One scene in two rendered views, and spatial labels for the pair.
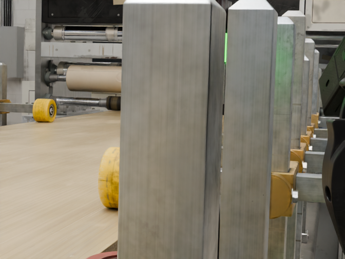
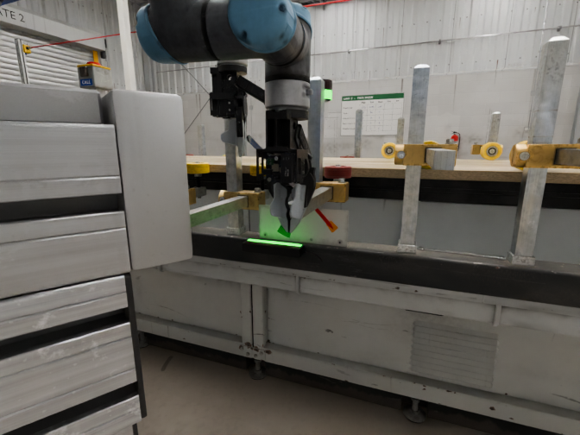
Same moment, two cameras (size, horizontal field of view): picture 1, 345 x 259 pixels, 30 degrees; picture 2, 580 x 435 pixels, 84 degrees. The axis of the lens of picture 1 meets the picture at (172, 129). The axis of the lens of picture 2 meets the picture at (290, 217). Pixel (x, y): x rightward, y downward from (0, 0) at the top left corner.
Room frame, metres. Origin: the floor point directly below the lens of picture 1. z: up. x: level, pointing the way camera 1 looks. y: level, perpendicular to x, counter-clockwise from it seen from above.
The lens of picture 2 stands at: (0.54, -0.95, 0.97)
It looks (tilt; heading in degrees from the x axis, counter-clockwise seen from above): 13 degrees down; 96
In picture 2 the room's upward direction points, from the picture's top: straight up
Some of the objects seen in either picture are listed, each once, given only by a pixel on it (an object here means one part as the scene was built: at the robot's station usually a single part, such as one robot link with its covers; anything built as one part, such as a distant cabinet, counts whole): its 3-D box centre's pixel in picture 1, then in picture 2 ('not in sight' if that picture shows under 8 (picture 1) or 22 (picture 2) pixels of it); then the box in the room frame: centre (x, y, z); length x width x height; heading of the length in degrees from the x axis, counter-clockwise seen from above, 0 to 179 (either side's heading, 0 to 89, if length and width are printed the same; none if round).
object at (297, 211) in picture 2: not in sight; (294, 210); (0.48, -0.39, 0.86); 0.06 x 0.03 x 0.09; 76
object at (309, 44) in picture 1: (302, 143); not in sight; (1.48, -0.30, 0.93); 0.04 x 0.04 x 0.48; 76
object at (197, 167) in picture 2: not in sight; (198, 178); (0.09, 0.16, 0.85); 0.08 x 0.08 x 0.11
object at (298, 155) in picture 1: (288, 161); (549, 155); (1.01, -0.19, 0.95); 0.14 x 0.06 x 0.05; 166
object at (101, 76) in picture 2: not in sight; (95, 78); (-0.23, 0.12, 1.18); 0.07 x 0.07 x 0.08; 76
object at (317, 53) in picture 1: (309, 128); not in sight; (1.96, -0.42, 0.93); 0.04 x 0.04 x 0.48; 76
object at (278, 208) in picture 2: not in sight; (278, 208); (0.45, -0.39, 0.86); 0.06 x 0.03 x 0.09; 76
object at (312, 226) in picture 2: not in sight; (301, 224); (0.47, -0.08, 0.75); 0.26 x 0.01 x 0.10; 166
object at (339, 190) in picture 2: not in sight; (323, 191); (0.53, -0.06, 0.85); 0.14 x 0.06 x 0.05; 166
